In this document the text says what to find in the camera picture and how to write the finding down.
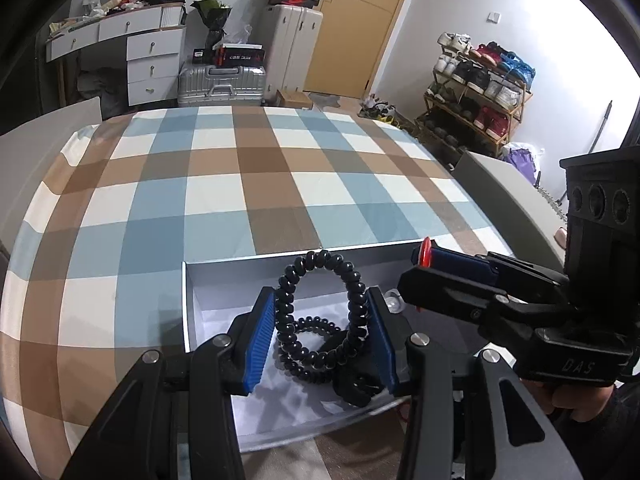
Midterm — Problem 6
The white dressing desk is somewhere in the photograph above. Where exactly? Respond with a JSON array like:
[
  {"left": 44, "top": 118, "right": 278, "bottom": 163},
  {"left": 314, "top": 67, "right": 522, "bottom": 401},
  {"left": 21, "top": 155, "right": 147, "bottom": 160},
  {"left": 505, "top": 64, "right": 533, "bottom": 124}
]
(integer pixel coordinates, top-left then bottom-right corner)
[{"left": 46, "top": 2, "right": 188, "bottom": 107}]

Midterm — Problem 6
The white suitcase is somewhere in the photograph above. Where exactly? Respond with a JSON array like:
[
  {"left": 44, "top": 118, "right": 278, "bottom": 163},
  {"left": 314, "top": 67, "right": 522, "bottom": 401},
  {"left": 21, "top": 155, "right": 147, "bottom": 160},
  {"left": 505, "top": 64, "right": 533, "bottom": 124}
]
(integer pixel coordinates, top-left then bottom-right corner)
[{"left": 260, "top": 4, "right": 325, "bottom": 93}]

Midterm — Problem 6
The black spiral hair tie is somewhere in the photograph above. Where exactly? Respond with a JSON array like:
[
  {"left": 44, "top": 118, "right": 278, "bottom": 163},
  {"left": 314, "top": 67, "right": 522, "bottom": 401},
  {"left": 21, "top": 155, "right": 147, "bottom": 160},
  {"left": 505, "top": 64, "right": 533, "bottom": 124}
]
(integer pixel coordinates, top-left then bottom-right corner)
[
  {"left": 277, "top": 314, "right": 351, "bottom": 386},
  {"left": 274, "top": 249, "right": 370, "bottom": 361}
]

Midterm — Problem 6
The black hair claw clip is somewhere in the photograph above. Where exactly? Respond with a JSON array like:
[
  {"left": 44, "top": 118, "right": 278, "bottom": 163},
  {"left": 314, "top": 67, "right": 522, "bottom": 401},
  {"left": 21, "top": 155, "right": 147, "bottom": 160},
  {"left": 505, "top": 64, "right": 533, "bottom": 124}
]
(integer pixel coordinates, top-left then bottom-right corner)
[{"left": 332, "top": 360, "right": 388, "bottom": 408}]

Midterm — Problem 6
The brown cardboard box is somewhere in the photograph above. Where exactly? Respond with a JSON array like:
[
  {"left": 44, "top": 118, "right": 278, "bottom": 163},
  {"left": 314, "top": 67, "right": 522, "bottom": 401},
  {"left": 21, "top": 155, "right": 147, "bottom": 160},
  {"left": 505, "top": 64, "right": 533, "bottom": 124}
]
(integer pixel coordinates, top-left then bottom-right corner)
[{"left": 276, "top": 89, "right": 314, "bottom": 110}]

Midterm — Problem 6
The black pole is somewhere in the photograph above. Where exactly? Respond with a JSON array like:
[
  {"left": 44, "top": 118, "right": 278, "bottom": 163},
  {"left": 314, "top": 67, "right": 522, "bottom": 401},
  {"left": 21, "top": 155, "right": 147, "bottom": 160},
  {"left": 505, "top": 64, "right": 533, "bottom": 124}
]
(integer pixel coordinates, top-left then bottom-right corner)
[{"left": 587, "top": 101, "right": 613, "bottom": 153}]

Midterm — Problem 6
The pile of desk clutter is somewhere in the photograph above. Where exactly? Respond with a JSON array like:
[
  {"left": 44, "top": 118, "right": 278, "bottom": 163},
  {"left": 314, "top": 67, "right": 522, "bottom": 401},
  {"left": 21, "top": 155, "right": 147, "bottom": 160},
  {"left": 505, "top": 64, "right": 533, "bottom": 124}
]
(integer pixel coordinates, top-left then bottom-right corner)
[{"left": 50, "top": 0, "right": 153, "bottom": 36}]

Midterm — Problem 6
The wooden shoe rack with shoes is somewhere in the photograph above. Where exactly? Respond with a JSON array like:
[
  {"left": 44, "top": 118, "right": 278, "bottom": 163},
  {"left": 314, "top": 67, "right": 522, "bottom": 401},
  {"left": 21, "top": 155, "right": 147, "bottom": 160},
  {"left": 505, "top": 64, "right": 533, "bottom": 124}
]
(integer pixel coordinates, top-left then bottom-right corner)
[{"left": 432, "top": 31, "right": 537, "bottom": 141}]

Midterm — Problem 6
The wooden door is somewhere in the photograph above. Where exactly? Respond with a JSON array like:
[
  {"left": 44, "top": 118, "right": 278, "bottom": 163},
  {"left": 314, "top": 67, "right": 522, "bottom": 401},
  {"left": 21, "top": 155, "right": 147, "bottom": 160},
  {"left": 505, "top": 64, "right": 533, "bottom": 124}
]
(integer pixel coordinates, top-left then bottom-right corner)
[{"left": 304, "top": 0, "right": 420, "bottom": 101}]

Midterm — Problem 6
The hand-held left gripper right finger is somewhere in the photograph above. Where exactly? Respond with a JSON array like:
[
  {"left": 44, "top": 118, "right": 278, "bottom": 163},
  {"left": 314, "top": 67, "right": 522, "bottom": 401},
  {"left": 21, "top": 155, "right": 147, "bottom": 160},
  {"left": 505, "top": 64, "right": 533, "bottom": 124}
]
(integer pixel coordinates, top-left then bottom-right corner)
[{"left": 367, "top": 286, "right": 581, "bottom": 480}]

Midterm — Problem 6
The wicker basket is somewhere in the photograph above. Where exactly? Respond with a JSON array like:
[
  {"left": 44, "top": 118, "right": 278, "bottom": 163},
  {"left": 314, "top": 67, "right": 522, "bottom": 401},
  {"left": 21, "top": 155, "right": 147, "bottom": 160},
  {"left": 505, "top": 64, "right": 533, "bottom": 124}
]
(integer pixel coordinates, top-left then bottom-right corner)
[{"left": 535, "top": 185, "right": 568, "bottom": 221}]

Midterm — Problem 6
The silver suitcase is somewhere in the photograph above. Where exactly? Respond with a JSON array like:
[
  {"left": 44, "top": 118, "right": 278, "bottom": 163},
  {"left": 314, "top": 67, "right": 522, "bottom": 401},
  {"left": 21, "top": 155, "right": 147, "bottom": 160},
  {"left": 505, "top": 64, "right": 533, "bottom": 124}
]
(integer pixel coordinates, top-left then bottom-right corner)
[{"left": 177, "top": 64, "right": 267, "bottom": 108}]

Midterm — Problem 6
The person's right forearm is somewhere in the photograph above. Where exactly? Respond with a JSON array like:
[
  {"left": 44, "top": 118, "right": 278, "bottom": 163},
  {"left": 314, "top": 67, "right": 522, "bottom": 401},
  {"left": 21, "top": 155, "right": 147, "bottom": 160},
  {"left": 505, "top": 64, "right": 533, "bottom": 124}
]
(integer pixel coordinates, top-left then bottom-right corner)
[{"left": 550, "top": 377, "right": 640, "bottom": 480}]

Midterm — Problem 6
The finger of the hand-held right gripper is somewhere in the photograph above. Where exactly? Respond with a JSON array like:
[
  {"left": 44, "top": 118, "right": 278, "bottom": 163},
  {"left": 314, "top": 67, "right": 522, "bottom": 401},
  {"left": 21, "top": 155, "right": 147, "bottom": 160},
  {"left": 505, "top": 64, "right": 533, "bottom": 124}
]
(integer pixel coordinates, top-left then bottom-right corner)
[
  {"left": 397, "top": 266, "right": 546, "bottom": 348},
  {"left": 429, "top": 246, "right": 571, "bottom": 306}
]

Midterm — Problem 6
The grey drawer cabinet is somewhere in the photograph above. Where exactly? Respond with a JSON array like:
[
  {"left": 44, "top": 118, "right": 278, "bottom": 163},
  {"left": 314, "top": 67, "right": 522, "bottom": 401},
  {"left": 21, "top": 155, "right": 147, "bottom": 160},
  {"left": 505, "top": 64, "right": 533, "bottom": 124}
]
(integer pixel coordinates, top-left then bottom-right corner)
[{"left": 0, "top": 96, "right": 103, "bottom": 176}]

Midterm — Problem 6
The silver cardboard box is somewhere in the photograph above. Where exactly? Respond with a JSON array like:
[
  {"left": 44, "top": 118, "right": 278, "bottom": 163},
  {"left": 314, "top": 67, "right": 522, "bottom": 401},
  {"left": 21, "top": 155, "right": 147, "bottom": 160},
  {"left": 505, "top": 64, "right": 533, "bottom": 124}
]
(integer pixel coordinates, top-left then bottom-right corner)
[{"left": 181, "top": 242, "right": 501, "bottom": 453}]

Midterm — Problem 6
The pile of shoes on floor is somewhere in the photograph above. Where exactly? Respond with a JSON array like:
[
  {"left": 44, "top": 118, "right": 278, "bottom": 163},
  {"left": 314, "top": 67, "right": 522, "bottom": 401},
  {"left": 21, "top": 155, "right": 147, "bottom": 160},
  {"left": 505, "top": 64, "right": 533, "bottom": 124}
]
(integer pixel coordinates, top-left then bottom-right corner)
[{"left": 357, "top": 94, "right": 418, "bottom": 131}]

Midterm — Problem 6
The black wrapped flower bouquet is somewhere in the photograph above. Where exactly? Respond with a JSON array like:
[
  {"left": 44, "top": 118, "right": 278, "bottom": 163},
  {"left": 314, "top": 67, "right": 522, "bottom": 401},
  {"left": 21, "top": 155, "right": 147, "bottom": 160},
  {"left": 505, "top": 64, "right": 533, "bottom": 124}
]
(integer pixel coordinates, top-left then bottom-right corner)
[{"left": 191, "top": 0, "right": 233, "bottom": 51}]

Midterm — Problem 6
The person's right hand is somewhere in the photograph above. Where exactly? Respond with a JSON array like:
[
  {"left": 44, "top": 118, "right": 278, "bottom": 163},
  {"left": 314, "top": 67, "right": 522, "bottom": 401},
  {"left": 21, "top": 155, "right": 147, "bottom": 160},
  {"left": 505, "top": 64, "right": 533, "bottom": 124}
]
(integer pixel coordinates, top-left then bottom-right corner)
[{"left": 522, "top": 377, "right": 615, "bottom": 422}]

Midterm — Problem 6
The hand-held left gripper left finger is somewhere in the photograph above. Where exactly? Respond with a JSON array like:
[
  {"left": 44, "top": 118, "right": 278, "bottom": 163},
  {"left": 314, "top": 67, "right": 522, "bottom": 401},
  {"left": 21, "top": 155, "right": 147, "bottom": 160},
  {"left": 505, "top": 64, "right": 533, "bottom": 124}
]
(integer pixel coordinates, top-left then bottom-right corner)
[{"left": 60, "top": 286, "right": 278, "bottom": 480}]

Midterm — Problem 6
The grey door rug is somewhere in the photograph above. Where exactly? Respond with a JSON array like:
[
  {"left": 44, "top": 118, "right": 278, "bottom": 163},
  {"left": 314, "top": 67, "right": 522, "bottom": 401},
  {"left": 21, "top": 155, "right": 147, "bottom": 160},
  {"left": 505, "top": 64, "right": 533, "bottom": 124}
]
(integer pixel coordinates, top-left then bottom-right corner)
[{"left": 312, "top": 92, "right": 363, "bottom": 113}]

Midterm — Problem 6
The purple bag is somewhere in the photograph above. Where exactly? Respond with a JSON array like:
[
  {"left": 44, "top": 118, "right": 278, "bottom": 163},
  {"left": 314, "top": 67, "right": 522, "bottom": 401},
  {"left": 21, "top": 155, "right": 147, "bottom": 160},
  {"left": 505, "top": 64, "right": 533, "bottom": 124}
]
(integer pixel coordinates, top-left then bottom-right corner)
[{"left": 502, "top": 142, "right": 543, "bottom": 186}]

